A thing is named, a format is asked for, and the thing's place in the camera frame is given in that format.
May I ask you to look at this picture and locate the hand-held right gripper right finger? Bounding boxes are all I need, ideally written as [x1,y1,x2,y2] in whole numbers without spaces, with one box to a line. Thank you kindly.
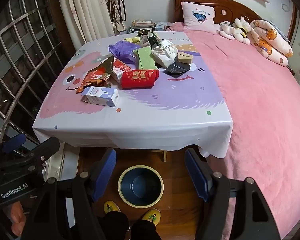
[184,148,282,240]

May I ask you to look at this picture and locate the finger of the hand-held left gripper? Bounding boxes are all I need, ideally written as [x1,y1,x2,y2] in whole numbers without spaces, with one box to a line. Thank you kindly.
[0,137,60,170]
[0,134,27,161]

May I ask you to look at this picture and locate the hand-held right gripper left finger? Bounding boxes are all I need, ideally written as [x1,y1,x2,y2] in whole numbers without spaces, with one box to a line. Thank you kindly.
[21,148,117,240]

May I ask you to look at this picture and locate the dark blue trash bin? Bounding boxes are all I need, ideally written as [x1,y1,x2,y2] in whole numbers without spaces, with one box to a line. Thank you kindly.
[117,165,165,207]

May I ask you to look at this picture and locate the white blue box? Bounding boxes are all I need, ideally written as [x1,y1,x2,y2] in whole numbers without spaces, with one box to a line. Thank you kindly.
[82,86,120,107]

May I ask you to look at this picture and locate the red gold snack wrapper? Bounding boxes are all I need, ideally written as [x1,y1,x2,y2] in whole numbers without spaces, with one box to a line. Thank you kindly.
[76,55,115,94]

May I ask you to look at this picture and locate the red gold printed box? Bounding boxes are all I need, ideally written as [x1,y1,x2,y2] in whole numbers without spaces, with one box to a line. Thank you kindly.
[120,69,160,90]

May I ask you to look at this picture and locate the red white snack packet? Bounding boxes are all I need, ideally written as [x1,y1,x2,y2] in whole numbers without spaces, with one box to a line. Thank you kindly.
[100,57,132,83]

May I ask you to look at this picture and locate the black octagonal box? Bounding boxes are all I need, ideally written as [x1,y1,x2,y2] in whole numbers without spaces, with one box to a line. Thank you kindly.
[163,60,192,78]

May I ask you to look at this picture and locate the beige box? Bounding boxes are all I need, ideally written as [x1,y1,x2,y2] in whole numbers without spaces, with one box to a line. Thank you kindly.
[177,51,193,64]

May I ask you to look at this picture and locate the purple plastic bag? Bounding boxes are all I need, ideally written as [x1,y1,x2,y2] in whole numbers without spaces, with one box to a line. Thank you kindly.
[108,40,145,65]

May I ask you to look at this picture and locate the white paper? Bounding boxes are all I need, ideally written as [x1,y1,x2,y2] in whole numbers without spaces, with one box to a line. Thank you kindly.
[151,39,178,68]

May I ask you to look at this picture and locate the dark green box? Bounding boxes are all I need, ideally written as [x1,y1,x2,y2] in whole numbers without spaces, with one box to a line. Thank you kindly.
[147,31,161,49]

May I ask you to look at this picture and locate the black gold wrapper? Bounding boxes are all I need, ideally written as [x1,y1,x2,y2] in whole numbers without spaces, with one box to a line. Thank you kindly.
[137,28,154,37]

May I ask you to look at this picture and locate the person's left hand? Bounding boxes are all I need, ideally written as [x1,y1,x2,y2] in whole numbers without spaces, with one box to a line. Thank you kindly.
[9,201,27,237]

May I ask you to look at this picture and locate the yellow slipper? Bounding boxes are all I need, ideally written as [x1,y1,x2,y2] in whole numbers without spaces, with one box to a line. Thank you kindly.
[141,208,161,224]
[104,200,122,214]

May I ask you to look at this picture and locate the wooden table leg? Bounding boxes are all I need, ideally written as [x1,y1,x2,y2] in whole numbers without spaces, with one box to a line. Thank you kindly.
[150,149,168,162]

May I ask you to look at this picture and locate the person's black trousers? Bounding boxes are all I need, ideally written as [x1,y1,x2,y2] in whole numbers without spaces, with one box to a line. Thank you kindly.
[96,211,163,240]

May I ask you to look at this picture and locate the cartoon printed tablecloth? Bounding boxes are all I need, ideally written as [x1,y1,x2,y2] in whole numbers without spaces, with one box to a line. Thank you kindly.
[32,31,234,158]

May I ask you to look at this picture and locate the metal window grille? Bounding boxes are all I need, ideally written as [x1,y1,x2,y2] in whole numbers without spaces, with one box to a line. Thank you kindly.
[0,0,65,160]

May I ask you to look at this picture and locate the pink blanket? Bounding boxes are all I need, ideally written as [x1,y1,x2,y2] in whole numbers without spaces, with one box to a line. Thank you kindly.
[165,21,300,239]

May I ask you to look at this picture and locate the white tote bag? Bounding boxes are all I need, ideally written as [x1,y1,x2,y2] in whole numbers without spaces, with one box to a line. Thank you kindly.
[111,19,127,35]

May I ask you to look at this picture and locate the cream curtain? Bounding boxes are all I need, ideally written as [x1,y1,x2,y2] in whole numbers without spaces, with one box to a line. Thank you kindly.
[55,0,115,44]

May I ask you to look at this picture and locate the stack of books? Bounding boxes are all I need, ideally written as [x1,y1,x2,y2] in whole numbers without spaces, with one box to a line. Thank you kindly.
[129,19,157,33]

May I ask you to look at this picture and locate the white yellow plush toy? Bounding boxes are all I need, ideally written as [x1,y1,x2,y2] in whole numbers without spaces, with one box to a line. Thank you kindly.
[231,17,252,45]

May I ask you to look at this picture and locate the bear print rolled quilt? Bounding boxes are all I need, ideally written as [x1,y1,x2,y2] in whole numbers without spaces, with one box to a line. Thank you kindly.
[247,19,293,67]

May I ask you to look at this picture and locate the light blue small box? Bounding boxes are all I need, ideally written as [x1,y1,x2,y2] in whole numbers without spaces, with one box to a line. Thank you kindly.
[154,21,168,32]

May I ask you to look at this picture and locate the white pillow with blue print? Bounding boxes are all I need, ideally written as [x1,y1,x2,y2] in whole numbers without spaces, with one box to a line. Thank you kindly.
[181,1,217,34]

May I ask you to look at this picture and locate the brown wooden headboard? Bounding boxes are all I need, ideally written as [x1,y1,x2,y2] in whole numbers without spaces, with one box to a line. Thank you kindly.
[173,0,298,40]

